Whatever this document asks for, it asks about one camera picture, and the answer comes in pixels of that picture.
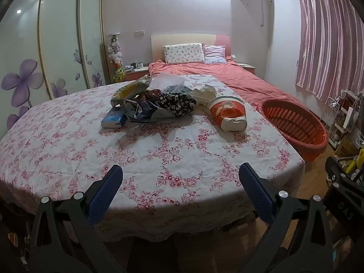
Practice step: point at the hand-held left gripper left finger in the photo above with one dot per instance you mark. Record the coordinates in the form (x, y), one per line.
(105, 193)

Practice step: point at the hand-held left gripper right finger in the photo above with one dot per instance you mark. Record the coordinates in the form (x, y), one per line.
(256, 193)

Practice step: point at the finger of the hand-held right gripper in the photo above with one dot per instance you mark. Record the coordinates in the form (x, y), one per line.
(337, 167)

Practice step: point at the orange laundry basket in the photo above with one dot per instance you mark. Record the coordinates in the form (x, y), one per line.
(295, 128)

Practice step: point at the blue tissue pack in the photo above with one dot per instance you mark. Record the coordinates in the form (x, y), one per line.
(113, 118)

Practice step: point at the red and white paper bucket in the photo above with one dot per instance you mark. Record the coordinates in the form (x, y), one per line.
(227, 111)

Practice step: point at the silver blue snack bag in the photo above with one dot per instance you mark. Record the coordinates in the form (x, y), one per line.
(148, 109)

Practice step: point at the yellow snack bag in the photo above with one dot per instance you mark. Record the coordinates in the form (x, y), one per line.
(129, 91)

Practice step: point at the white plastic bag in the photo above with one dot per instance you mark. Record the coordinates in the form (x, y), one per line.
(203, 93)

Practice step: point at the black floral cloth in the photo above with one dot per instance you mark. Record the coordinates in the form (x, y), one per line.
(179, 102)

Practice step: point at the clear plastic bag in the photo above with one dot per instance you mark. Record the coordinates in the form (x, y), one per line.
(166, 81)

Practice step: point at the pink floral tablecloth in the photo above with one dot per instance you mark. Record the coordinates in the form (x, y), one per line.
(170, 148)

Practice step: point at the bed with salmon duvet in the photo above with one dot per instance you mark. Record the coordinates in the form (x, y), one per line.
(241, 76)

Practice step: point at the yellow green plush toy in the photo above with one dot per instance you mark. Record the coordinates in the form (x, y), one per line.
(119, 75)

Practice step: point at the pink nightstand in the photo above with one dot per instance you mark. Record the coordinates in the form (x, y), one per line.
(136, 75)
(246, 67)

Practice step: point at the pink satin curtain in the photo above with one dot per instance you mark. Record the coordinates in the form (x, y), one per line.
(330, 39)

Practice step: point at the pink striped pillow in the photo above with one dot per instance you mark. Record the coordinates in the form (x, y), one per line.
(214, 53)

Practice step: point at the white floral pillow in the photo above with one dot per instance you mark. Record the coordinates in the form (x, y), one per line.
(183, 54)

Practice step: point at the wardrobe with purple flower doors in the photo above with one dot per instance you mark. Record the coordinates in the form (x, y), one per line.
(57, 34)

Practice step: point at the cream and pink headboard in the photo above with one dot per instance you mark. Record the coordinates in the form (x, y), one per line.
(182, 38)

